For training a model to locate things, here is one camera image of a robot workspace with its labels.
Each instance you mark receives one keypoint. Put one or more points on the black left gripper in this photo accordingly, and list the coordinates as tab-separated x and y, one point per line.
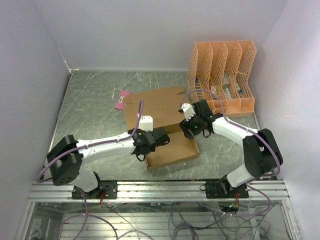
144	132

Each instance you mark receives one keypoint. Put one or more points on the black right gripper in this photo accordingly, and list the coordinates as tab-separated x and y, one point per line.
185	125

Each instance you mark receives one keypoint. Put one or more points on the brown cardboard box sheet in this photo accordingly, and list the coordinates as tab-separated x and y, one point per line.
163	106

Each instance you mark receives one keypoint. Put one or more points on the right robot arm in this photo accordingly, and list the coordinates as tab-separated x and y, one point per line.
261	153

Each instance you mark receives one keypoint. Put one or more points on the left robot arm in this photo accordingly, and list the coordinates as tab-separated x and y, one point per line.
67	157

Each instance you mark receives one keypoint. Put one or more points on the pink book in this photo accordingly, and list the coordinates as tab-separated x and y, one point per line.
120	104

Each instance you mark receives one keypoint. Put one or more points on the orange plastic file rack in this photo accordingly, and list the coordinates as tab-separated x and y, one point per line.
219	73

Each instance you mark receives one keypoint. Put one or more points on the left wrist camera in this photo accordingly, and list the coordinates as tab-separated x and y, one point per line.
145	123

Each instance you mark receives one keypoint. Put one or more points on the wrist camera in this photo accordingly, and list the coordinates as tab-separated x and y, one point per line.
145	123
188	110

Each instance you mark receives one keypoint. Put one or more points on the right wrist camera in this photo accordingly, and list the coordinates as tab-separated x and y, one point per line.
188	110

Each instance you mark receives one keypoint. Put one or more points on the aluminium frame rail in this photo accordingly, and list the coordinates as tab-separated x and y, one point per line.
158	191

